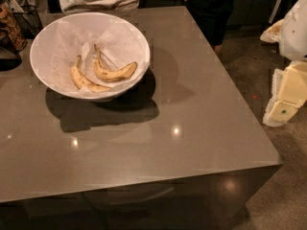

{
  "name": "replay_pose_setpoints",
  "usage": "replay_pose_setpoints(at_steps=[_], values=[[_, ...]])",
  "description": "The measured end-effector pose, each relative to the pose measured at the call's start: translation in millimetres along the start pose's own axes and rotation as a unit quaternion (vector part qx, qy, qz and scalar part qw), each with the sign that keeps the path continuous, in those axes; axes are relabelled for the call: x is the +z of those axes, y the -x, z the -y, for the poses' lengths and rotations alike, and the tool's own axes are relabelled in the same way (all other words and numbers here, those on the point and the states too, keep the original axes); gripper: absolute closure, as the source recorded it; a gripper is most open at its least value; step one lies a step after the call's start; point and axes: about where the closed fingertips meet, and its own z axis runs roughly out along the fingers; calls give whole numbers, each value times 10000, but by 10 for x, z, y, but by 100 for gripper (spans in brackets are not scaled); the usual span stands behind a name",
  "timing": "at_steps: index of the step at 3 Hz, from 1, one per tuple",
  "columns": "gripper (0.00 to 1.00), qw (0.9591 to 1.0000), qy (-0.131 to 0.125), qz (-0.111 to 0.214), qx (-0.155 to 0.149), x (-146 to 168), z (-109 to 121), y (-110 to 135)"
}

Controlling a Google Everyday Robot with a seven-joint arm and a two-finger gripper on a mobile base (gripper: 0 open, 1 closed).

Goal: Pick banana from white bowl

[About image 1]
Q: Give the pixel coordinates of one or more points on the brown patterned object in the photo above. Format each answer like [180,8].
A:
[9,24]

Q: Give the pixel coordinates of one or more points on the white bowl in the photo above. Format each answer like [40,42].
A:
[48,48]

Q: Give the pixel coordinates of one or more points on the white paper liner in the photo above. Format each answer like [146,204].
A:
[64,48]

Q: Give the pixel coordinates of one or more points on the black wire basket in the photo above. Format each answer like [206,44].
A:
[27,18]

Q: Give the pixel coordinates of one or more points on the dark object at left edge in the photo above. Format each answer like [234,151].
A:
[9,57]

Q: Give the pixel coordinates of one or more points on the yellow banana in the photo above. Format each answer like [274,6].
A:
[104,74]
[81,81]

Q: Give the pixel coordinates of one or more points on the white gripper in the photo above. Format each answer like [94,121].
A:
[295,37]

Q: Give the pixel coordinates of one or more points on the person in black clothes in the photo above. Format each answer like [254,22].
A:
[211,16]

